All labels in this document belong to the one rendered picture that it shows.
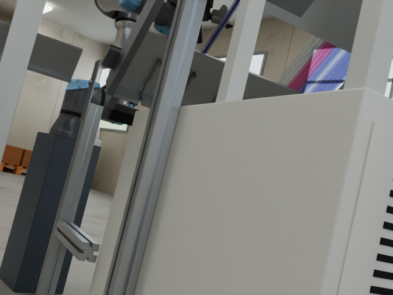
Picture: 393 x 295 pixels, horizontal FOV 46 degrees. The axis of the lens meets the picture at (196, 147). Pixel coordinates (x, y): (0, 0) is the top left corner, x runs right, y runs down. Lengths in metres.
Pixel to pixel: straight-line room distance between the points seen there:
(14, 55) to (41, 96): 8.52
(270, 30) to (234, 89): 5.95
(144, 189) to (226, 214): 0.22
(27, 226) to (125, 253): 0.96
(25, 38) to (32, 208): 0.72
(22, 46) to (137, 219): 0.57
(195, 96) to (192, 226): 0.76
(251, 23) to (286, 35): 5.67
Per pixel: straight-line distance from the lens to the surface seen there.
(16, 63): 1.18
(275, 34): 6.55
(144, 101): 1.33
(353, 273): 0.48
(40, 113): 9.69
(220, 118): 0.68
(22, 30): 1.19
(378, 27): 0.51
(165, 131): 0.80
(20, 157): 8.13
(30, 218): 1.72
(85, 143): 1.27
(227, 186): 0.61
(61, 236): 1.21
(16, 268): 1.76
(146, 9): 1.19
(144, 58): 1.28
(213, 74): 1.34
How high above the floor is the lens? 0.49
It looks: 5 degrees up
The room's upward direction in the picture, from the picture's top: 14 degrees clockwise
